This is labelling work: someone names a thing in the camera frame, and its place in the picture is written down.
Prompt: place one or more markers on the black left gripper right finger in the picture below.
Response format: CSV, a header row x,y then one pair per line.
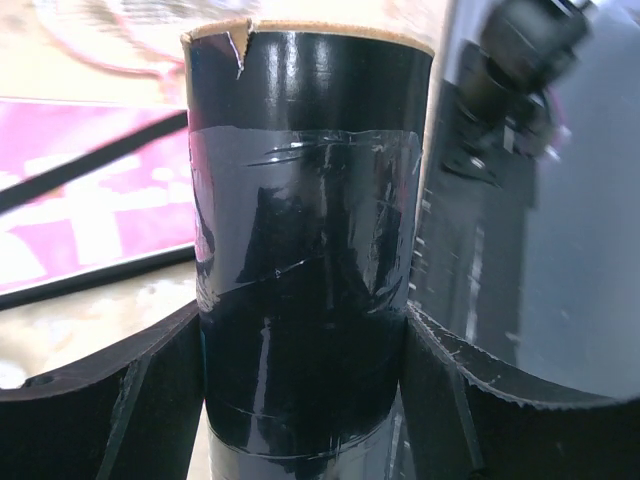
x,y
470,415

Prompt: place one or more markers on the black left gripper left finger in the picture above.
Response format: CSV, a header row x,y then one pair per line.
x,y
128,411

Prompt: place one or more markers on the black shuttlecock tube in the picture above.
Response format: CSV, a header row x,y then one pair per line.
x,y
306,141

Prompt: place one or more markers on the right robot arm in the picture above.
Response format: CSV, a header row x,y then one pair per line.
x,y
523,47

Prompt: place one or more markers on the pink badminton racket upper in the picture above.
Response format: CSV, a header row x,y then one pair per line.
x,y
128,35

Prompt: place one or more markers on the pink racket bag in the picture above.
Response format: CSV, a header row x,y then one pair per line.
x,y
126,218

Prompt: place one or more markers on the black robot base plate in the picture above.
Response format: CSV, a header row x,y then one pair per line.
x,y
472,242

